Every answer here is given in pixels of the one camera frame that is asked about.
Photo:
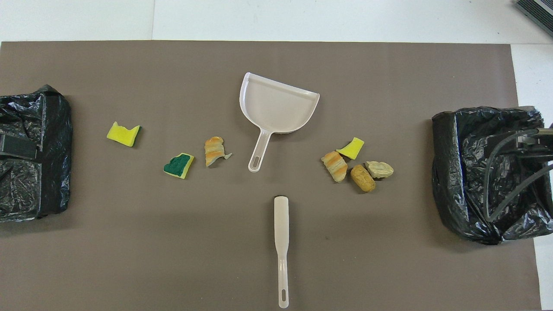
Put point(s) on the torn striped bread piece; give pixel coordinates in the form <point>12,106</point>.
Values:
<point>214,151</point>

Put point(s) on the brown bread roll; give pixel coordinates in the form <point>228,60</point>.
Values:
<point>363,178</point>

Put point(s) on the yellow sponge wedge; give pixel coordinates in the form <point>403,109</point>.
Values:
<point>352,149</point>

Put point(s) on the green and yellow sponge piece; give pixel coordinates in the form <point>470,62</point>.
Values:
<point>177,166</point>

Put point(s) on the beige hand brush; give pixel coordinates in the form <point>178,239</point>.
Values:
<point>281,224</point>

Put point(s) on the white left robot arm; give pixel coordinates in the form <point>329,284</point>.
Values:
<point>17,147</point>

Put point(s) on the black bag lined bin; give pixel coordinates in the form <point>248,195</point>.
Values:
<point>449,181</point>
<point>26,185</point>

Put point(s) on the pale bread piece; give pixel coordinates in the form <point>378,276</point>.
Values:
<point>380,169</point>

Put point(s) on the notched yellow sponge piece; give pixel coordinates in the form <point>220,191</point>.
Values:
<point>121,134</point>

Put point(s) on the brown table mat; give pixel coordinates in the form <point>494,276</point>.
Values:
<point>173,237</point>

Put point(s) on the beige plastic dustpan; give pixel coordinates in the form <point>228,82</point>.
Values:
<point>276,108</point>

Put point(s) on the striped orange bread piece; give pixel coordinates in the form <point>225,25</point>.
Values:
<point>335,166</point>

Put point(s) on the dark grey ribbed device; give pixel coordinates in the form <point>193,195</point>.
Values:
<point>538,11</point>

